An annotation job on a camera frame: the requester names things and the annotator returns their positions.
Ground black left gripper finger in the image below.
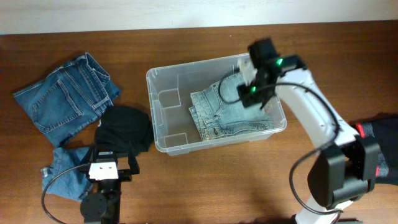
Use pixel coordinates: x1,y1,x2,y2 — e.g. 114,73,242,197
81,144,95,164
128,142,140,174

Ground light blue jeans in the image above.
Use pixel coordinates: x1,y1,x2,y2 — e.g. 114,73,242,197
189,72,274,141

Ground black red garment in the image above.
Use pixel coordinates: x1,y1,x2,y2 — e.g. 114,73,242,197
355,116,397,185

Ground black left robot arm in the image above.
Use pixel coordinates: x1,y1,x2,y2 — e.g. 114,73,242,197
78,145,140,224

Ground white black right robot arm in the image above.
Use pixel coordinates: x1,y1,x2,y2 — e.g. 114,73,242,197
237,38,380,223

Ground medium blue denim garment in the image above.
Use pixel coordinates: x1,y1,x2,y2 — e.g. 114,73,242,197
40,147,93,202

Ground clear plastic storage bin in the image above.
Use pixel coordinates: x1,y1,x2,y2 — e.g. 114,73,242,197
146,54,287,156

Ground dark blue folded jeans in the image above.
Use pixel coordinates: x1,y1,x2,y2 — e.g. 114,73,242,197
13,52,121,147

